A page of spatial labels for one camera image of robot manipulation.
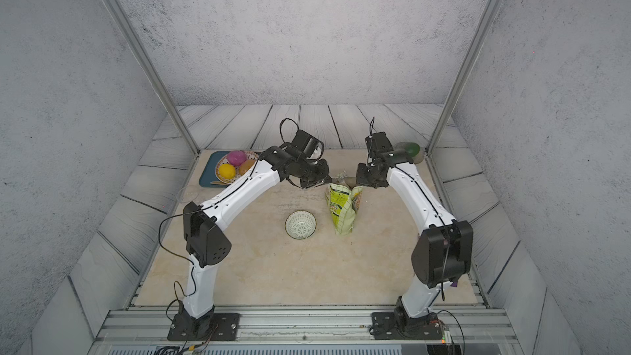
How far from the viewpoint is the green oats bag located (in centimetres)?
84

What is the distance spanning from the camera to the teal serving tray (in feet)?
3.59

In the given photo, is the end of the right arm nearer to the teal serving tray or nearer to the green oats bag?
the green oats bag

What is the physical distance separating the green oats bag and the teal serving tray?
20.0 inches
